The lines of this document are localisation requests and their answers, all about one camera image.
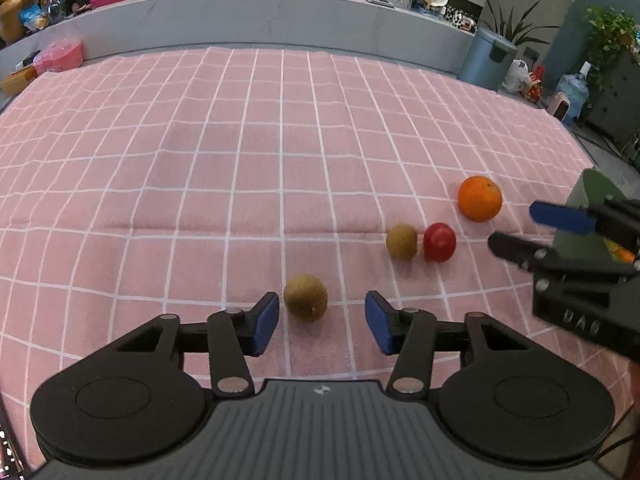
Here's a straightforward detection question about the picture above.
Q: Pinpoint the orange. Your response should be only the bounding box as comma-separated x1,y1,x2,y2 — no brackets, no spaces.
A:
612,246,634,263
457,176,502,223

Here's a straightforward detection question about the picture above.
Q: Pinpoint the kiwi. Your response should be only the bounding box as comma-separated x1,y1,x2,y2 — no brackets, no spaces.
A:
385,223,418,261
283,274,329,322

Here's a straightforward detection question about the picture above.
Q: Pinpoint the red tomato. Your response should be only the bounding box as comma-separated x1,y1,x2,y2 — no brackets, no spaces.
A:
423,222,457,262

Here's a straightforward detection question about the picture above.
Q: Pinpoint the green colander bowl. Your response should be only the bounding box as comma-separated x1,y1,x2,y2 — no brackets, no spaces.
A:
552,169,638,263

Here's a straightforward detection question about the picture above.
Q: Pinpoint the small pink heater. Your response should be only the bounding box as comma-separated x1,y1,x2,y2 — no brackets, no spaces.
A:
547,91,570,122

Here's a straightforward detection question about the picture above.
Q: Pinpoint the grey drawer cabinet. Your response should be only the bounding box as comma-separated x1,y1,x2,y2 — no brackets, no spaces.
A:
586,51,640,148

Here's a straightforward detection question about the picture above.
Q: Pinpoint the blue water jug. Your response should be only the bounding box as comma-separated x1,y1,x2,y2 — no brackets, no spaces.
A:
555,61,591,125

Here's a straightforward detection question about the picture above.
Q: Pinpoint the white plastic bag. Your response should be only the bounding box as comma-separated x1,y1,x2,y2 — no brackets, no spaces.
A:
501,58,529,94

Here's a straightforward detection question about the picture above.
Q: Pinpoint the pink checkered cloth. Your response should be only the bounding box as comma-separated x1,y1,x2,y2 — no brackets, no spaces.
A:
1,48,632,467

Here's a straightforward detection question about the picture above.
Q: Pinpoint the blue-grey trash bin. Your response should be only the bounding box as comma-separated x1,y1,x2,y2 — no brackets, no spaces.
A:
457,28,518,91

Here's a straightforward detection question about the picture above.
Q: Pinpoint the potted plant behind bin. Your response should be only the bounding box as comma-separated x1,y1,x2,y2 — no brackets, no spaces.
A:
476,0,560,47

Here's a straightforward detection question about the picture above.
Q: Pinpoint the pink storage box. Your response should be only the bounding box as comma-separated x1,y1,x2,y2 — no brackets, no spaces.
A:
32,38,85,75

